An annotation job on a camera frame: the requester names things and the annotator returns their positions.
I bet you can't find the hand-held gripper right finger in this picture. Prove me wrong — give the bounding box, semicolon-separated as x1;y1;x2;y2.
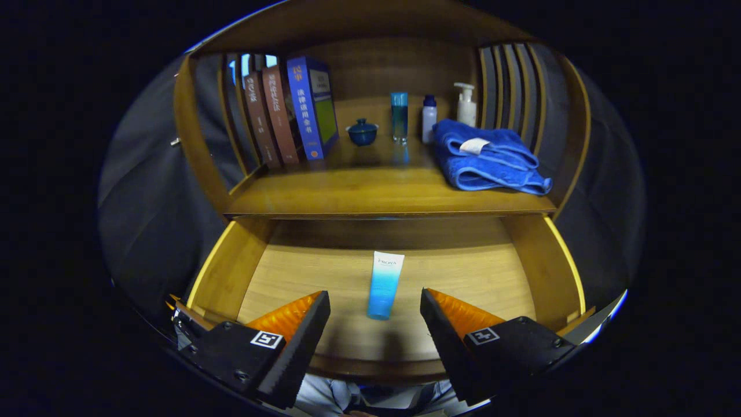
420;288;578;407

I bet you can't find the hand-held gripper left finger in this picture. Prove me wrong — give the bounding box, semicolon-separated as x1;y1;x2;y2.
171;291;331;409

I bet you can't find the wooden drawer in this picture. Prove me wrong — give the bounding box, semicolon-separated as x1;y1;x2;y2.
185;215;597;383

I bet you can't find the blue and white tube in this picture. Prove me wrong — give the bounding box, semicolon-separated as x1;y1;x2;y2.
367;251;405;320

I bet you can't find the wooden cabinet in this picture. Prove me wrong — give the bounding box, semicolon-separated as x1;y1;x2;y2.
174;0;592;222

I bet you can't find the person's clothing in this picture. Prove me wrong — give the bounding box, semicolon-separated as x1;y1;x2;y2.
294;374;469;417

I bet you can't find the folded blue towel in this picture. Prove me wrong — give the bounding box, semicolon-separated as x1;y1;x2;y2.
432;119;553;196

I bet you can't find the blue lidded teacup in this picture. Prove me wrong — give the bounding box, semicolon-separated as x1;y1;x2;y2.
346;118;379;147

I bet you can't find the white bottle with blue cap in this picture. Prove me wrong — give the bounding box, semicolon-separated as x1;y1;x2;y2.
421;95;438;144

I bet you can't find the dark brown book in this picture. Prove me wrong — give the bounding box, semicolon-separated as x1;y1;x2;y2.
243;71;283;170

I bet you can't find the reddish brown book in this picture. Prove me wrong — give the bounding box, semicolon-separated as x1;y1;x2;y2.
262;65;302;166

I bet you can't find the teal glass bottle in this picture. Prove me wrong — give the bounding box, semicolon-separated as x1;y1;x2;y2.
390;92;409;145

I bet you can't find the thick blue book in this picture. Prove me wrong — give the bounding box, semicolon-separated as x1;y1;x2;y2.
286;56;339;160

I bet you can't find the white pump bottle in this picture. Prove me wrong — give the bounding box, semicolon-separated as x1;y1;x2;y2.
454;82;478;128

